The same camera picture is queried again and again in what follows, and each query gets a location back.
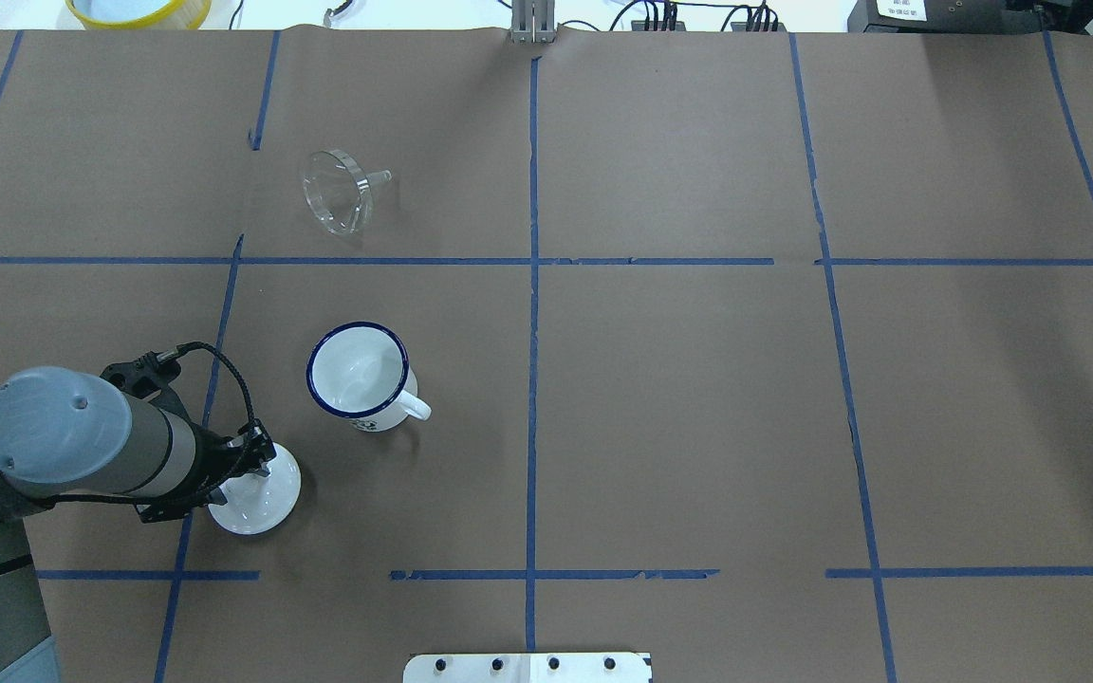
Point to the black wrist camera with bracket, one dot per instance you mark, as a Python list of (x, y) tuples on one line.
[(149, 377)]

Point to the clear glass funnel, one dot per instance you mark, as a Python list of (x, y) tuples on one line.
[(341, 195)]

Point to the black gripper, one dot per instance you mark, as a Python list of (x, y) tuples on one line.
[(215, 457)]

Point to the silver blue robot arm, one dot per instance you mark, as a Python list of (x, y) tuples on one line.
[(121, 438)]

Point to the yellow tape roll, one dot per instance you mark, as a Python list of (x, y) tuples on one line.
[(178, 15)]

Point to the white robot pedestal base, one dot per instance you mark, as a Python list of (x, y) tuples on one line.
[(530, 667)]

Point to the white enamel mug blue rim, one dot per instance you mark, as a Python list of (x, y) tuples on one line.
[(361, 372)]

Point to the light blue plate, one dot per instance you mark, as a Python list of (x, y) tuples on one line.
[(114, 11)]

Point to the white ceramic lid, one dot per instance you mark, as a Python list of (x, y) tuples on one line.
[(258, 503)]

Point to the black box device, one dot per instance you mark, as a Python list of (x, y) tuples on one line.
[(942, 17)]

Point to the aluminium frame post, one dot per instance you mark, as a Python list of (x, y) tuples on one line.
[(532, 21)]

